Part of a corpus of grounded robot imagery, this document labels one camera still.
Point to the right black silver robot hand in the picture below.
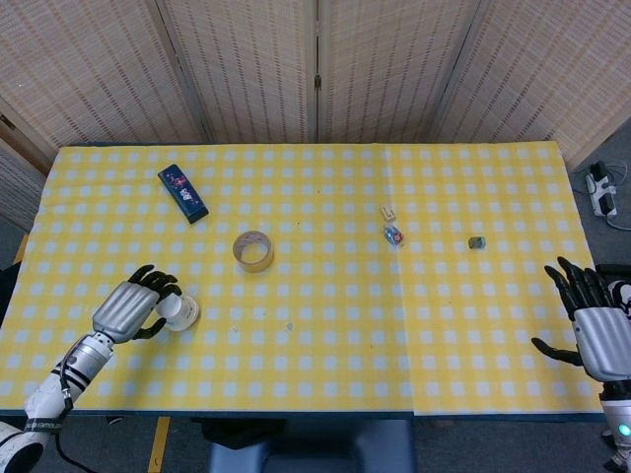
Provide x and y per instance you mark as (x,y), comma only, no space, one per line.
(604,340)

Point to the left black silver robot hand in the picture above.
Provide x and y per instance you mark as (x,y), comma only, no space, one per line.
(123,310)

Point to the white paper cup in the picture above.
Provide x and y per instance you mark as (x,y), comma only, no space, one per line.
(172,310)
(191,311)

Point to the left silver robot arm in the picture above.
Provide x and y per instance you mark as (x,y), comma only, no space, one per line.
(59,389)

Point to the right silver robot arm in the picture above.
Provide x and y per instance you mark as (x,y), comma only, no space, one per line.
(618,424)

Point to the black white sneaker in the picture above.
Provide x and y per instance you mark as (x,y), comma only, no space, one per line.
(622,295)

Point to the dark blue printed box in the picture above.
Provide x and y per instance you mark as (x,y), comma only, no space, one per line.
(183,193)

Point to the yellow checked tablecloth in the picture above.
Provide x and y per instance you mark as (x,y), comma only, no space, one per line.
(473,305)
(305,345)

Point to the yellow floor tape strip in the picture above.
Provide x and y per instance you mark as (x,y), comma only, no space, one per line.
(159,443)

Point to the clear tape roll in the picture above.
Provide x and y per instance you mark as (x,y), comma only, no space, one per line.
(254,266)

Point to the white power strip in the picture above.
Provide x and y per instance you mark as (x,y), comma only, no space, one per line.
(602,194)

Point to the woven folding screen panel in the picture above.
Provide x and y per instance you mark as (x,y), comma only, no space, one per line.
(93,69)
(17,192)
(389,69)
(246,69)
(552,69)

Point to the small green cube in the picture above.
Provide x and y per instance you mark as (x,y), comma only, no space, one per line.
(477,242)

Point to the small wrapped candy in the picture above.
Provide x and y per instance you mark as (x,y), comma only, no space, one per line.
(393,235)

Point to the small beige block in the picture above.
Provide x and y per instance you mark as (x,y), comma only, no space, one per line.
(388,213)

